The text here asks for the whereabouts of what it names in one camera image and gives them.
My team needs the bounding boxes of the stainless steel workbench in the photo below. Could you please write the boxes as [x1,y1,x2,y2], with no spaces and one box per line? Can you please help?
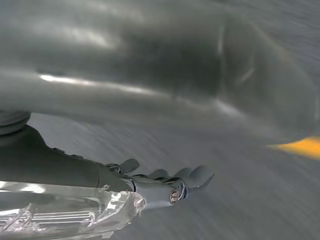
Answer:
[0,0,318,143]

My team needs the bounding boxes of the yellow floor tape outline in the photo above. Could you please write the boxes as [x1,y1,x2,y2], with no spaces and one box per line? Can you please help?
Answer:
[266,136,320,162]

